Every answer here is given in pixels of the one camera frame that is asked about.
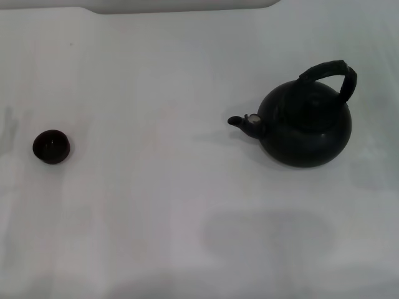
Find black round teapot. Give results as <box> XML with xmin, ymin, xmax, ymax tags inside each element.
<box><xmin>227</xmin><ymin>59</ymin><xmax>358</xmax><ymax>169</ymax></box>

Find small dark teacup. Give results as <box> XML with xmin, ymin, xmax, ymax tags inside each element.
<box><xmin>32</xmin><ymin>129</ymin><xmax>72</xmax><ymax>164</ymax></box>

